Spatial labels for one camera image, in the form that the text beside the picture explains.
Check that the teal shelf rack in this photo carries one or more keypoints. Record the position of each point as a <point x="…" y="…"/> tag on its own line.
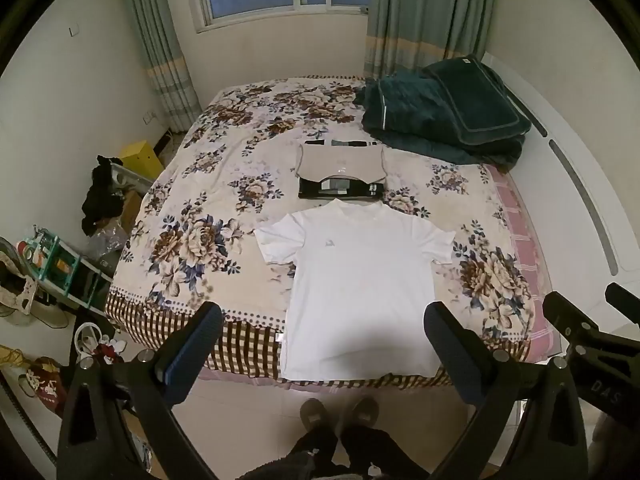
<point x="62" y="265"/>

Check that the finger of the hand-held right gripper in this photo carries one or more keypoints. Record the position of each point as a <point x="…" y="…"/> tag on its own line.
<point x="622" y="300"/>
<point x="570" y="315"/>

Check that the black printed garment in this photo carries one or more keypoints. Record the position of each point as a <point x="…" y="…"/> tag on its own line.
<point x="360" y="190"/>

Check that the clear plastic bag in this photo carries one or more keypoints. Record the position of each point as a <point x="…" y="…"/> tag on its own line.
<point x="107" y="242"/>

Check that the yellow box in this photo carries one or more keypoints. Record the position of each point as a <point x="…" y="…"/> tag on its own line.
<point x="140" y="157"/>

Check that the white headboard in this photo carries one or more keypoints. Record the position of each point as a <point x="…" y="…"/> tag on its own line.
<point x="575" y="170"/>

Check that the black hanging clothes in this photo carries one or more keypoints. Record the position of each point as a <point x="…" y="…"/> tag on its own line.
<point x="102" y="195"/>

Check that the person's dark pants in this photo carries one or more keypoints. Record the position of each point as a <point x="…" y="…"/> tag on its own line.
<point x="350" y="455"/>

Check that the dark green pillow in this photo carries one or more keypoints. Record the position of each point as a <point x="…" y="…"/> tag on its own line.
<point x="475" y="100"/>

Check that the white t-shirt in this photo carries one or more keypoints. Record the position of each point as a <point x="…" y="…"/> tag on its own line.
<point x="360" y="285"/>

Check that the beige tank top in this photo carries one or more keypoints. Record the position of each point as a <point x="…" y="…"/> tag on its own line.
<point x="340" y="162"/>

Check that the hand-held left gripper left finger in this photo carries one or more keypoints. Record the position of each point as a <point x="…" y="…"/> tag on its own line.
<point x="197" y="345"/>

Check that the dark green blanket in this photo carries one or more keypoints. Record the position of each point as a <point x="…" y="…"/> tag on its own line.
<point x="400" y="115"/>

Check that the green striped curtain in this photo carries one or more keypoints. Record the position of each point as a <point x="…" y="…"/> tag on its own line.
<point x="425" y="15"/>
<point x="160" y="50"/>

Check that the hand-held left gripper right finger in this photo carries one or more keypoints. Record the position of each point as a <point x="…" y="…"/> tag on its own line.
<point x="445" y="345"/>

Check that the pink checked under sheet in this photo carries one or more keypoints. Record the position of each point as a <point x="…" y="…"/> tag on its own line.
<point x="525" y="240"/>

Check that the red bag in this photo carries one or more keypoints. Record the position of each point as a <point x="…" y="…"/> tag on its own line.
<point x="45" y="385"/>

